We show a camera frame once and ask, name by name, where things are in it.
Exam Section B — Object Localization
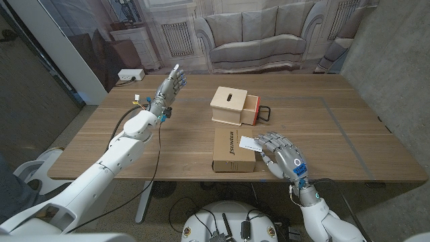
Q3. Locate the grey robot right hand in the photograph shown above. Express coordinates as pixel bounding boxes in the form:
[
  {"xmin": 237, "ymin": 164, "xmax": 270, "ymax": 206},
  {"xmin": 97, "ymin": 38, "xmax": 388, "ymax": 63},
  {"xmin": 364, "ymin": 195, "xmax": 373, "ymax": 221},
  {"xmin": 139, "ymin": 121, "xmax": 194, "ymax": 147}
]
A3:
[{"xmin": 253, "ymin": 131, "xmax": 309, "ymax": 188}]

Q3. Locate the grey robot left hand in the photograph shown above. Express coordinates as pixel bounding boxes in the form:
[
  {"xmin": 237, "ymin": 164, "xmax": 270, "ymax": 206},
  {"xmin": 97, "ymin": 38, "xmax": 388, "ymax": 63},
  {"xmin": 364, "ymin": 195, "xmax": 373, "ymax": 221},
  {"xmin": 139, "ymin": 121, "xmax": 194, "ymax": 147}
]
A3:
[{"xmin": 147, "ymin": 63, "xmax": 187, "ymax": 117}]

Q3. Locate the white plastic card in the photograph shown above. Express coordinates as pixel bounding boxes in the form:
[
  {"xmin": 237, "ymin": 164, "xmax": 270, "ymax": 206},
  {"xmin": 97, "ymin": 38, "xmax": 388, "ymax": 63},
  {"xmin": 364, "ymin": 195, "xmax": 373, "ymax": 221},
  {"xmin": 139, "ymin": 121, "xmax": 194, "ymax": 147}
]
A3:
[{"xmin": 239, "ymin": 135, "xmax": 263, "ymax": 153}]

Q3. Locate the brown cardboard package box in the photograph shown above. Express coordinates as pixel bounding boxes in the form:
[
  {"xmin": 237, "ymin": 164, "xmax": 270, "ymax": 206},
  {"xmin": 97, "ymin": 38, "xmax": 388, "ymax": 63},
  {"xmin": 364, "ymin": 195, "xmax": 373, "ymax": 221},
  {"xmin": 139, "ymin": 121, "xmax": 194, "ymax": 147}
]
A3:
[{"xmin": 212, "ymin": 127, "xmax": 257, "ymax": 173}]

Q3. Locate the wooden drawer with red front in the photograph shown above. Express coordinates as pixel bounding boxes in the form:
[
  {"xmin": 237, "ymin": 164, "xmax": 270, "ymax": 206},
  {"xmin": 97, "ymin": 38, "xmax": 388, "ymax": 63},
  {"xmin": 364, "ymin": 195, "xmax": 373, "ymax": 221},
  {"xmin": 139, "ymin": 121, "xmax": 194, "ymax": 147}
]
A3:
[{"xmin": 241, "ymin": 94, "xmax": 271, "ymax": 126}]

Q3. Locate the white power strip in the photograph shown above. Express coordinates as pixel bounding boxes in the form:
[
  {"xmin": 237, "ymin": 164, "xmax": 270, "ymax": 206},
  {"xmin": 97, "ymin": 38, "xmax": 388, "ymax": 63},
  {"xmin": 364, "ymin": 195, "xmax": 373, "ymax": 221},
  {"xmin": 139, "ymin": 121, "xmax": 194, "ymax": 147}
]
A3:
[{"xmin": 117, "ymin": 68, "xmax": 146, "ymax": 81}]

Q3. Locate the light wooden box with slot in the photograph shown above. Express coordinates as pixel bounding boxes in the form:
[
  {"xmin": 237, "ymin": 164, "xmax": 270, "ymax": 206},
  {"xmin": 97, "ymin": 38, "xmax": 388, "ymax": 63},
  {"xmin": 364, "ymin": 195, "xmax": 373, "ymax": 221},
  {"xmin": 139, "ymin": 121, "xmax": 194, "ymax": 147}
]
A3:
[{"xmin": 210, "ymin": 85, "xmax": 249, "ymax": 126}]

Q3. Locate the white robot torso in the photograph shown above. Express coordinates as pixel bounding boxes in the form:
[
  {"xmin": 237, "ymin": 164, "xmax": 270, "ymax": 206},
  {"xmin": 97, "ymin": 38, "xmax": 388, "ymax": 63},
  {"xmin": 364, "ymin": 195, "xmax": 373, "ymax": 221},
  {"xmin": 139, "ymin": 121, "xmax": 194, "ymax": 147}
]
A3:
[{"xmin": 180, "ymin": 200, "xmax": 279, "ymax": 242}]

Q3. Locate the black antenna on torso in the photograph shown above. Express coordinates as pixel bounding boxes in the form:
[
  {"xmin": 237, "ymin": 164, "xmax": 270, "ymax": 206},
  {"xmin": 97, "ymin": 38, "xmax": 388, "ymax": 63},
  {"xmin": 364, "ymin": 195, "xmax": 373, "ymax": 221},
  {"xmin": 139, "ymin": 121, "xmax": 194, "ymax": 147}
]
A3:
[{"xmin": 221, "ymin": 212, "xmax": 234, "ymax": 242}]

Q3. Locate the black round vented disc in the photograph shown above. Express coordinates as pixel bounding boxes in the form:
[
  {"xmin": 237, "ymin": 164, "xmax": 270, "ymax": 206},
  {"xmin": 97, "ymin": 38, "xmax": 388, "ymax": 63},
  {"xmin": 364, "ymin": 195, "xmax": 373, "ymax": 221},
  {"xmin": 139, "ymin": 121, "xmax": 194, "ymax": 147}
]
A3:
[{"xmin": 150, "ymin": 181, "xmax": 177, "ymax": 199}]

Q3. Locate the printed sofa room backdrop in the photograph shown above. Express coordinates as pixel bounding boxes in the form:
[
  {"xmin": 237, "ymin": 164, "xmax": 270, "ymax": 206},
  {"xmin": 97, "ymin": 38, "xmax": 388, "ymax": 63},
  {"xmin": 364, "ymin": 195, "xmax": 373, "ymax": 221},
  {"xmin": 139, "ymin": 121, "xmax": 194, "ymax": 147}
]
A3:
[{"xmin": 38, "ymin": 0, "xmax": 380, "ymax": 93}]

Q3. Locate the white table leg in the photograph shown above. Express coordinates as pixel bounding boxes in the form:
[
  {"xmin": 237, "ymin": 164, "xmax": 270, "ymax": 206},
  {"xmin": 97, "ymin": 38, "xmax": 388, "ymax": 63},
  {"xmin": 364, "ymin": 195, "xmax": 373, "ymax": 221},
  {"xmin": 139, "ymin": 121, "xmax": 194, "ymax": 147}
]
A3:
[{"xmin": 134, "ymin": 180, "xmax": 154, "ymax": 225}]

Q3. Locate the white mobile base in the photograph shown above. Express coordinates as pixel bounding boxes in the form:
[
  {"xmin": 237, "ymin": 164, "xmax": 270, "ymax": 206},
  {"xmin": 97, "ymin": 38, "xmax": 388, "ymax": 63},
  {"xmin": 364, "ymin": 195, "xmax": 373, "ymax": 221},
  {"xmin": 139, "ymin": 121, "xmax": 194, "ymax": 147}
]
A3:
[{"xmin": 12, "ymin": 147, "xmax": 77, "ymax": 196}]

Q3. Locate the person in blue jeans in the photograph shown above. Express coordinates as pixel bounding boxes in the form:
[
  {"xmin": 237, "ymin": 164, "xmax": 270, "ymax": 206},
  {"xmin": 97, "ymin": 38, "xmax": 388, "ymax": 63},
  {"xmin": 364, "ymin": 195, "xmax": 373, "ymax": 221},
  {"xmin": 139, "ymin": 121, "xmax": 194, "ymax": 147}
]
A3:
[{"xmin": 0, "ymin": 153, "xmax": 73, "ymax": 225}]

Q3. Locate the black power strip cable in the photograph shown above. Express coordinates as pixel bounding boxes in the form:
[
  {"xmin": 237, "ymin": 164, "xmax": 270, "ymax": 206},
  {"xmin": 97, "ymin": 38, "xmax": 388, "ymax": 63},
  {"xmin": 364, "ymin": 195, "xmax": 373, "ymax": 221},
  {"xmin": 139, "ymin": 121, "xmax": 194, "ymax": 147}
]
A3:
[{"xmin": 114, "ymin": 76, "xmax": 137, "ymax": 87}]

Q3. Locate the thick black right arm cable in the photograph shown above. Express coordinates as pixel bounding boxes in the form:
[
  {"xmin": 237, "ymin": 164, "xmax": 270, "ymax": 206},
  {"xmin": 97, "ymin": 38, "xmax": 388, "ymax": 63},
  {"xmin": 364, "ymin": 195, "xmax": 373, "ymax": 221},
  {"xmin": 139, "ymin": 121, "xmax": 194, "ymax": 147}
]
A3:
[{"xmin": 310, "ymin": 177, "xmax": 366, "ymax": 236}]

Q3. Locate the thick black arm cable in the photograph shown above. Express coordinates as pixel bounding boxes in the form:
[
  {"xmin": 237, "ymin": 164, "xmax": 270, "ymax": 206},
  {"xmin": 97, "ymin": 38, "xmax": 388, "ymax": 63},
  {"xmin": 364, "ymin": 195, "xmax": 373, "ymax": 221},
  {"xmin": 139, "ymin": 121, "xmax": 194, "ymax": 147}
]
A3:
[
  {"xmin": 310, "ymin": 177, "xmax": 366, "ymax": 236},
  {"xmin": 105, "ymin": 104, "xmax": 151, "ymax": 152}
]

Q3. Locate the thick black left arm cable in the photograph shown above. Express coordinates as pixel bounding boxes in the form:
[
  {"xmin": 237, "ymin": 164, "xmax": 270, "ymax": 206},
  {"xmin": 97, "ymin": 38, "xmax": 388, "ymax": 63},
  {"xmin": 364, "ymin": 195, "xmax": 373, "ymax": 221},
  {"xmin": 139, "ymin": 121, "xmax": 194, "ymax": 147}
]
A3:
[{"xmin": 105, "ymin": 104, "xmax": 151, "ymax": 152}]

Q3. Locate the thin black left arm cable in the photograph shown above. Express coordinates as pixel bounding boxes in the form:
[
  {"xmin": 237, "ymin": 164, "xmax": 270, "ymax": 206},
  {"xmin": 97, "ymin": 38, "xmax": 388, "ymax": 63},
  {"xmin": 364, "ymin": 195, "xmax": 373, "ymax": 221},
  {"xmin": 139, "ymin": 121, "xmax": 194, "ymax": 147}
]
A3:
[{"xmin": 64, "ymin": 121, "xmax": 162, "ymax": 235}]

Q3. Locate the black door handle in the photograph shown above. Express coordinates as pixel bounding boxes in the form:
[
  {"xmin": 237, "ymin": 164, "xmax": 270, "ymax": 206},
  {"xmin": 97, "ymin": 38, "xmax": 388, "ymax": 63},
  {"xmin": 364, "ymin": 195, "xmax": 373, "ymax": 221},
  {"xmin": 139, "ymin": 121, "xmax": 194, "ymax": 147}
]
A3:
[{"xmin": 0, "ymin": 29, "xmax": 17, "ymax": 43}]

